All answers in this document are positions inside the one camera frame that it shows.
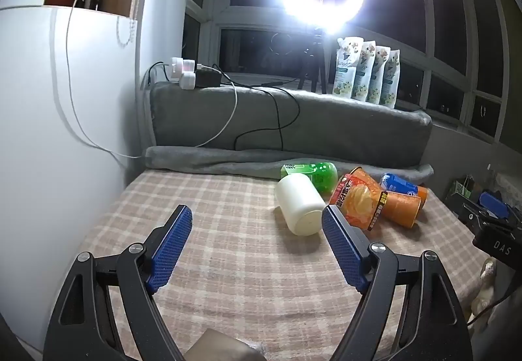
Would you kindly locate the black tripod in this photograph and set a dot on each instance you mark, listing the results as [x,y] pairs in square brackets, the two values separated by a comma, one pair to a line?
[312,59]

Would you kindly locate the black power adapter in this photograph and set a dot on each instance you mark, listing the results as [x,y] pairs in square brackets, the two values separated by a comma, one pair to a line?
[208,77]

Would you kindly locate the white green refill pouch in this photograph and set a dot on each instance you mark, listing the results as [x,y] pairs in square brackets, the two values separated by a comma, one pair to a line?
[378,77]
[390,81]
[344,67]
[365,73]

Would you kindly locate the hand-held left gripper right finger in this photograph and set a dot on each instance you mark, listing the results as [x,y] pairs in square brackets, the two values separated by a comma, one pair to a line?
[342,247]

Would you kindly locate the red orange chip snack cup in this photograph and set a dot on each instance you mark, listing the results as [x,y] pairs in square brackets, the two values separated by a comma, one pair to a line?
[357,200]

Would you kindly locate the plain orange cup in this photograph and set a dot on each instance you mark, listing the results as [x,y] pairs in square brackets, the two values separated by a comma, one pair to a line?
[401,208]

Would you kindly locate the orange round container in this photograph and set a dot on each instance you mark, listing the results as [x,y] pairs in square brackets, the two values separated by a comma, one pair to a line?
[422,196]

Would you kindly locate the plaid bed sheet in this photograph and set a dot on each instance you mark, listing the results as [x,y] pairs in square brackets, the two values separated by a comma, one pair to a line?
[228,263]

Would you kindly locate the green paper bag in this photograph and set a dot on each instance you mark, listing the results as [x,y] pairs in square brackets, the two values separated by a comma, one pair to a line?
[461,189]

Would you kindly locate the blue drink can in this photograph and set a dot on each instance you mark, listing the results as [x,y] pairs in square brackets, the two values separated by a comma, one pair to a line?
[397,183]

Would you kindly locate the green plastic bottle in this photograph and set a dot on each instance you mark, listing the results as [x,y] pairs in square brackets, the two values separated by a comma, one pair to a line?
[320,175]

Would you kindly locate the white cabinet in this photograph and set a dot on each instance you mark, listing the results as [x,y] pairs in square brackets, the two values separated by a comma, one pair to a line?
[53,141]

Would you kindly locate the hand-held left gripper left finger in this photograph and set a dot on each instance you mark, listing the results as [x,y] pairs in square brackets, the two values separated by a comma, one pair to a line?
[171,247]

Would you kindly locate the orange snack tube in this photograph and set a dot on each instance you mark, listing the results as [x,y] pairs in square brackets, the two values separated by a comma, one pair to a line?
[365,172]

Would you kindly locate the window frame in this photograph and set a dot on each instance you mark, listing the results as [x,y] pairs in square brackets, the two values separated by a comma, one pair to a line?
[428,26]

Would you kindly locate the grey rolled blanket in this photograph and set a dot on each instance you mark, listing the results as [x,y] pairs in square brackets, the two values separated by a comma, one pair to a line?
[212,159]

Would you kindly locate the white plug charger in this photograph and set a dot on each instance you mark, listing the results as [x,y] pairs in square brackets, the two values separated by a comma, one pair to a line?
[189,65]
[187,80]
[175,66]

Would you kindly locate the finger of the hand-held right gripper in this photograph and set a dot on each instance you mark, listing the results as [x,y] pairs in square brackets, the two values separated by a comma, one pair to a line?
[494,204]
[475,214]

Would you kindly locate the grey cushion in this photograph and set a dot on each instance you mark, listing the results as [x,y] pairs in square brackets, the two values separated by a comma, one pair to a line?
[326,124]

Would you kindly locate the white plastic jar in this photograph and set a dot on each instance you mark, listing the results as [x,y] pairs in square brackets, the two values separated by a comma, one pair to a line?
[297,202]

